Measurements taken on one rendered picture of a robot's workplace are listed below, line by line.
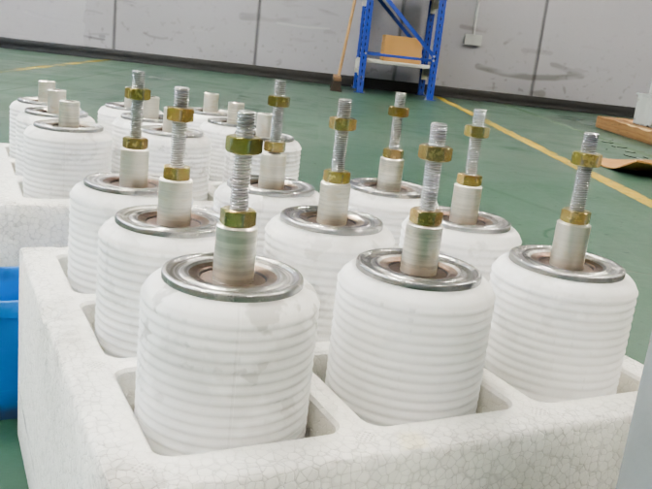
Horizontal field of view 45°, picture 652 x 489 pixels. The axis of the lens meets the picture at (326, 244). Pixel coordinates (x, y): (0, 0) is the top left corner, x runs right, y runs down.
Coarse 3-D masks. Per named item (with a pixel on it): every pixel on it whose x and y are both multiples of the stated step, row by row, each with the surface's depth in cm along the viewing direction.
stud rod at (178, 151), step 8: (176, 88) 50; (184, 88) 50; (176, 96) 50; (184, 96) 50; (176, 104) 50; (184, 104) 50; (176, 128) 50; (184, 128) 50; (176, 136) 50; (184, 136) 50; (176, 144) 50; (184, 144) 51; (176, 152) 50; (184, 152) 51; (176, 160) 51
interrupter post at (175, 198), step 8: (160, 184) 51; (168, 184) 50; (176, 184) 50; (184, 184) 51; (192, 184) 51; (160, 192) 51; (168, 192) 50; (176, 192) 50; (184, 192) 51; (160, 200) 51; (168, 200) 51; (176, 200) 51; (184, 200) 51; (160, 208) 51; (168, 208) 51; (176, 208) 51; (184, 208) 51; (160, 216) 51; (168, 216) 51; (176, 216) 51; (184, 216) 51; (160, 224) 51; (168, 224) 51; (176, 224) 51; (184, 224) 51
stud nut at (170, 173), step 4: (168, 164) 51; (164, 168) 50; (168, 168) 50; (172, 168) 50; (176, 168) 50; (180, 168) 50; (184, 168) 51; (188, 168) 51; (164, 172) 51; (168, 172) 50; (172, 172) 50; (176, 172) 50; (180, 172) 50; (184, 172) 51; (188, 172) 51; (164, 176) 51; (168, 176) 50; (172, 176) 50; (176, 176) 50; (180, 176) 51; (184, 176) 51; (188, 176) 51; (176, 180) 51; (180, 180) 51; (184, 180) 51
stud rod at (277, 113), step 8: (280, 88) 65; (280, 96) 65; (280, 112) 65; (272, 120) 66; (280, 120) 66; (272, 128) 66; (280, 128) 66; (272, 136) 66; (280, 136) 66; (272, 152) 66
